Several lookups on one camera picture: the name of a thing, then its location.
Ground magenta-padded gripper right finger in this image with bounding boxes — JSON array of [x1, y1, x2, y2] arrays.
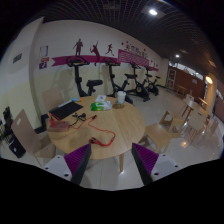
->
[[131, 143, 184, 186]]

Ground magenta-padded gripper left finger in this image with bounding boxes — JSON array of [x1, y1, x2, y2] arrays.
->
[[43, 143, 92, 186]]

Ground red charger block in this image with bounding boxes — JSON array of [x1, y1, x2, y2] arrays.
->
[[49, 117, 60, 128]]

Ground red charging cable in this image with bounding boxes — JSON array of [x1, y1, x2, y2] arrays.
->
[[49, 113, 117, 148]]

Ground pink power strip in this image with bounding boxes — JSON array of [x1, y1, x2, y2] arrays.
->
[[48, 120, 71, 133]]

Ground black mouse pad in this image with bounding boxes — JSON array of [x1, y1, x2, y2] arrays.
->
[[48, 100, 85, 121]]

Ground wooden chair with cutout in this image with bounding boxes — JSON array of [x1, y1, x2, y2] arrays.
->
[[10, 108, 57, 159], [42, 87, 65, 114]]

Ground white flat strip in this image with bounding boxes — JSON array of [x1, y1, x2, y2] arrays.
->
[[58, 99, 75, 108]]

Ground green wet wipes pack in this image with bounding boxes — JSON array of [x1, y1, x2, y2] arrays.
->
[[90, 101, 113, 112]]

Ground black bin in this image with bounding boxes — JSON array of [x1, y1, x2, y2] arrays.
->
[[8, 136, 27, 159]]

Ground group of wooden tables and chairs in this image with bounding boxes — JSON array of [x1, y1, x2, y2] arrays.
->
[[179, 94, 218, 144]]

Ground white tissue pack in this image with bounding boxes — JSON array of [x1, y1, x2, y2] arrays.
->
[[94, 94, 108, 103]]

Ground white cup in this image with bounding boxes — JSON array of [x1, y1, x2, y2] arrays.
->
[[116, 90, 127, 105]]

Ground black exercise bike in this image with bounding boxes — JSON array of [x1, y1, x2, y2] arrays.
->
[[65, 55, 104, 98], [103, 57, 134, 104], [143, 66, 162, 97], [124, 61, 151, 103]]

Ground black equipment rack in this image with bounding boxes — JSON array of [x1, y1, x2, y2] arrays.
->
[[1, 106, 14, 134]]

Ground group of ceiling lights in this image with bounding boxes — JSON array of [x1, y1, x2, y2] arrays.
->
[[148, 8, 183, 59]]

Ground black cable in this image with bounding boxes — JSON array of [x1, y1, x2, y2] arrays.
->
[[71, 112, 88, 123]]

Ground magenta sports wall mural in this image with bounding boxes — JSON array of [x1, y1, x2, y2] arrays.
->
[[51, 38, 159, 72]]

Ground group of wall posters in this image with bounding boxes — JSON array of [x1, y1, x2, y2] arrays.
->
[[38, 45, 50, 70]]

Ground grey wall vent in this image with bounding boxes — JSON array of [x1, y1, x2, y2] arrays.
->
[[12, 52, 23, 64]]

